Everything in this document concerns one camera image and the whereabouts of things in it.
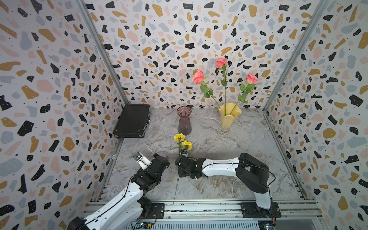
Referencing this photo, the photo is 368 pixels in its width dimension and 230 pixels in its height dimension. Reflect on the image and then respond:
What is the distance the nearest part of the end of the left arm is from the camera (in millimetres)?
562

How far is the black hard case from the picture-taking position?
1.02m

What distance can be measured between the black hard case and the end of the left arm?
441 mm
